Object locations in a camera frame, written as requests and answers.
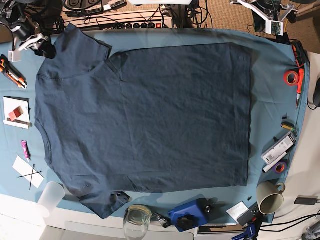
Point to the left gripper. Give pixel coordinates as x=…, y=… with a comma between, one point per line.
x=269, y=9

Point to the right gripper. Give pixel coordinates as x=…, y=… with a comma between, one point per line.
x=31, y=38

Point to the dark blue T-shirt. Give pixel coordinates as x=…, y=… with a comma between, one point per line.
x=153, y=120

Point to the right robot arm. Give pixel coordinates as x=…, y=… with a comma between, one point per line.
x=13, y=12

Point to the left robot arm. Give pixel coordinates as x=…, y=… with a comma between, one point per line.
x=304, y=6

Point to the orange black utility knife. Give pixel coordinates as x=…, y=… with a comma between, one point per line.
x=8, y=70

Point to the orange black pliers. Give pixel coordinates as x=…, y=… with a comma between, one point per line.
x=299, y=53

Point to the light blue table cloth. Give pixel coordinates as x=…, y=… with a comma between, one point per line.
x=272, y=99

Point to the white notepad with red block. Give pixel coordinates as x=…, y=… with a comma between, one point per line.
x=16, y=113

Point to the orange screwdriver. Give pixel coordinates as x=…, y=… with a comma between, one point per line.
x=301, y=74

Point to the red tape roll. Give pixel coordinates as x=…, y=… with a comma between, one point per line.
x=291, y=78

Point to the pink glue tube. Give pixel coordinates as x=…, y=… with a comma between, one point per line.
x=25, y=150

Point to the white power strip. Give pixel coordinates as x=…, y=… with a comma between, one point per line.
x=105, y=22

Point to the yellow black battery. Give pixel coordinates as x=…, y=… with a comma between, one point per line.
x=288, y=126

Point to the white paper card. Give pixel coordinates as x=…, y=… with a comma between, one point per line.
x=23, y=168

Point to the black hair pins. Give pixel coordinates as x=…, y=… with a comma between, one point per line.
x=34, y=172

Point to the grey packaged device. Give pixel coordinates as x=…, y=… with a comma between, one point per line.
x=279, y=148

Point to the frosted plastic cup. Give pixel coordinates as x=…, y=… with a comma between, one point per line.
x=50, y=198

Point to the purple tape roll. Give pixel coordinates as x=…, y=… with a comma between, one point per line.
x=279, y=167

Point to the beige ceramic mug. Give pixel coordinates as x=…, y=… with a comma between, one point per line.
x=270, y=197

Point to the clear glass jar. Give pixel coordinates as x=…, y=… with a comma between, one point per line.
x=137, y=219

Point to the white business card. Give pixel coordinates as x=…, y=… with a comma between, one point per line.
x=237, y=211

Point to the black remote control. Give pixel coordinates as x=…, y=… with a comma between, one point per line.
x=249, y=215

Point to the metal padlock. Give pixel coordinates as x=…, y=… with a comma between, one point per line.
x=164, y=221

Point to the blue plastic box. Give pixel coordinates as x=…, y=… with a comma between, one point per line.
x=190, y=215

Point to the blue clamp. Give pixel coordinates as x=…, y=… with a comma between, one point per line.
x=251, y=231

